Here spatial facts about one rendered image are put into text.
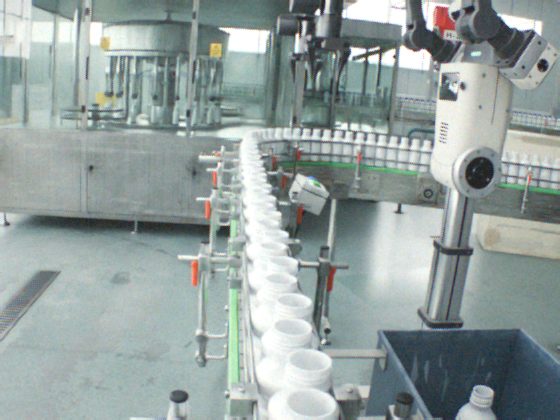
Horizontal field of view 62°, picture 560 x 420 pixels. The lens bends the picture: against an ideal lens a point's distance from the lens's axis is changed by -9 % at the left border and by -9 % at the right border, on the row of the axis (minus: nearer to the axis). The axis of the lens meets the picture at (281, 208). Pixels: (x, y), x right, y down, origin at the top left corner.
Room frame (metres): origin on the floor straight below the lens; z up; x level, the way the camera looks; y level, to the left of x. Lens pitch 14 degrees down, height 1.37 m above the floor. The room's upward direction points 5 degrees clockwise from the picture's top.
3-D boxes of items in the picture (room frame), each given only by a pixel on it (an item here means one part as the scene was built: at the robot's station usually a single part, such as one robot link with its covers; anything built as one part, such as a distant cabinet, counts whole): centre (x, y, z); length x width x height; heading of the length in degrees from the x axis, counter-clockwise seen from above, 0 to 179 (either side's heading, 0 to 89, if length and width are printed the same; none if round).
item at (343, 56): (1.24, -0.10, 1.45); 0.07 x 0.07 x 0.09; 6
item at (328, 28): (1.24, -0.08, 1.52); 0.10 x 0.07 x 0.07; 96
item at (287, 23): (1.68, 0.00, 1.60); 0.12 x 0.09 x 0.12; 97
